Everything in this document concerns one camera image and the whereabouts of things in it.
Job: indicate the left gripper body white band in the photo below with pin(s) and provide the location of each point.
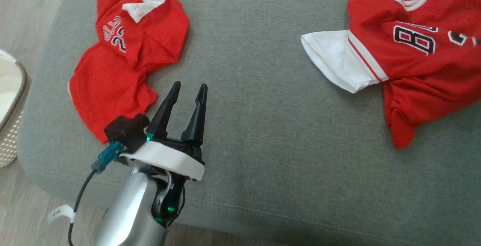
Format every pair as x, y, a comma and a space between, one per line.
169, 159

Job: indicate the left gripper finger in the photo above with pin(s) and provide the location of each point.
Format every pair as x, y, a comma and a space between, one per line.
197, 118
163, 114

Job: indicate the red jersey with white numbers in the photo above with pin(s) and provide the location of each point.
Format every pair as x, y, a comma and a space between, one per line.
112, 80

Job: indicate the red jersey with black letters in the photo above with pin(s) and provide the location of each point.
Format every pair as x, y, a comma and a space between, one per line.
432, 76

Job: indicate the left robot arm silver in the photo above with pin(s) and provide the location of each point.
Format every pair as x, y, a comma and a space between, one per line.
127, 208

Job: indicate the grey fabric sofa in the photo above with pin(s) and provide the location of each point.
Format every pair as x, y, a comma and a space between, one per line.
263, 125

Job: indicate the white woven laundry basket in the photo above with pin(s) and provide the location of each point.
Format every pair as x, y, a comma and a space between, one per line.
11, 133

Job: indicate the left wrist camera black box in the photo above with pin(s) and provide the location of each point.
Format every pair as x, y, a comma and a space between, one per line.
124, 131

